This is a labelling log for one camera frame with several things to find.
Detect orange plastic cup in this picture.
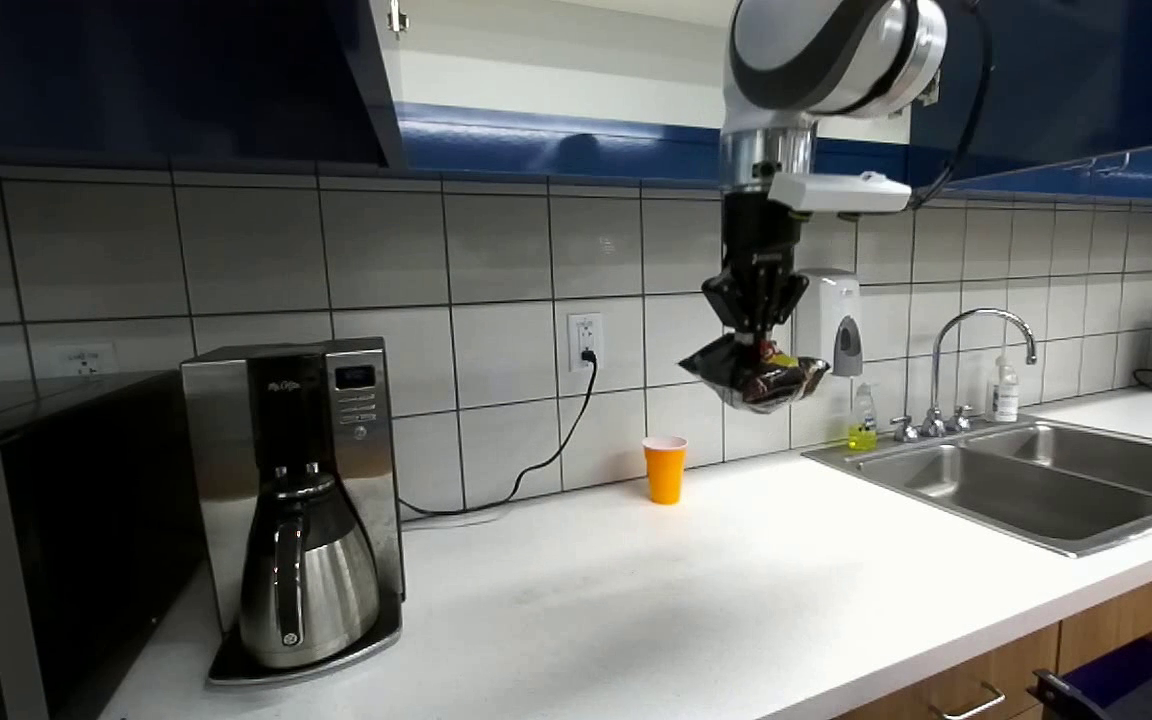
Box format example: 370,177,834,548
640,438,690,508

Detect steel black coffee maker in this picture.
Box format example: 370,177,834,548
181,337,409,694

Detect small white pump bottle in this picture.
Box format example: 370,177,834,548
988,353,1025,429

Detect stainless steel sink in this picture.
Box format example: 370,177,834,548
809,418,1152,556

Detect chrome sink faucet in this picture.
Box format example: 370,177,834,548
890,303,1043,444

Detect wooden lower cabinet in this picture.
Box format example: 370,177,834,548
839,556,1152,720

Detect black microwave oven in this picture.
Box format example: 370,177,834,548
0,372,206,720

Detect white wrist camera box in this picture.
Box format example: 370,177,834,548
769,170,916,220

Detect blue cabinet door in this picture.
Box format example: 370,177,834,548
0,0,409,177
906,0,1152,204

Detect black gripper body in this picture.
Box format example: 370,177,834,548
701,194,814,330

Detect stainless steel coffee carafe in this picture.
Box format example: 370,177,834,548
233,456,387,675

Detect metal drawer handle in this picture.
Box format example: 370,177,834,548
930,683,1013,720

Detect yellow dish soap bottle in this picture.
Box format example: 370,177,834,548
831,375,883,456

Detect white wall soap dispenser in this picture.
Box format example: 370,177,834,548
792,270,867,382

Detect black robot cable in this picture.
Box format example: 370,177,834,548
906,0,1001,213

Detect black power cord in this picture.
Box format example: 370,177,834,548
395,348,602,521

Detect blue chair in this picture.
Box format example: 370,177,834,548
1027,638,1152,720

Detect blue upper wall cabinet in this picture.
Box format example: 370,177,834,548
369,0,927,194

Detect white wall outlet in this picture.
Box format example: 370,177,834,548
564,313,608,375
63,346,113,382

